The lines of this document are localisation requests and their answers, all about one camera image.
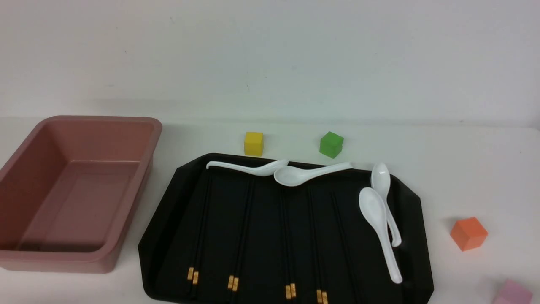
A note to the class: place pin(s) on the white spoon far left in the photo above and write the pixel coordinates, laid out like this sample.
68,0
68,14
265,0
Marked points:
266,170

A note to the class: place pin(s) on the white spoon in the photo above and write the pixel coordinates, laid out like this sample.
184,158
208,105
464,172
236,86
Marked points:
266,170
292,176
380,182
373,210

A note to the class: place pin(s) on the yellow cube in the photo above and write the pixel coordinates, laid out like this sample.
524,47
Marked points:
254,144

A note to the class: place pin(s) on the white spoon centre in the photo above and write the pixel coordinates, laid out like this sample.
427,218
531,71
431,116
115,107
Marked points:
292,176

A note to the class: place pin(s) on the green cube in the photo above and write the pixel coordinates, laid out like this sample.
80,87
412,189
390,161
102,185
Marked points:
331,144

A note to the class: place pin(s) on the black plastic tray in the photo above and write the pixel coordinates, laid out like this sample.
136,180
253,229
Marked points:
166,245

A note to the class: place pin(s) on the white spoon back right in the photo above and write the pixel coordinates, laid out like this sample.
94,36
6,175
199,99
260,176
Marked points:
380,182

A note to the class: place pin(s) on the white spoon front right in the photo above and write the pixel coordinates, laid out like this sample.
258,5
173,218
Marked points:
373,210

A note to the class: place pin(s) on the plain black chopstick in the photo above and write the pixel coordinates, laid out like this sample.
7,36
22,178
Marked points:
344,244

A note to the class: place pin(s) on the pink plastic bin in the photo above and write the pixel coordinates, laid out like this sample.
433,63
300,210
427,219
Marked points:
70,191

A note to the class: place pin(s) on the orange cube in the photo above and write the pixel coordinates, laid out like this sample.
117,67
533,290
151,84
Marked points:
468,233

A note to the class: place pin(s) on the pink cube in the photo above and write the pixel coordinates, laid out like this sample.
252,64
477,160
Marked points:
512,292

